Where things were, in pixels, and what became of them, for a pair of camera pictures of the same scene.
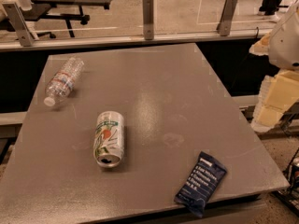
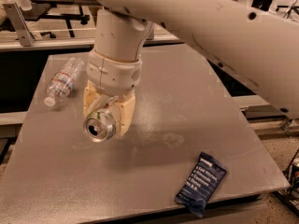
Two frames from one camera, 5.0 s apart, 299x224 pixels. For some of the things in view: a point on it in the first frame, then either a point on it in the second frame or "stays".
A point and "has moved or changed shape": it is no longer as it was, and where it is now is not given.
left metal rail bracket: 21,27 stays
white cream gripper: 286,44 -> 112,74
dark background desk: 65,6 stays
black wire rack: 291,195 stays
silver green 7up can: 108,143 has moved or changed shape
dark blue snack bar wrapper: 201,184 stays
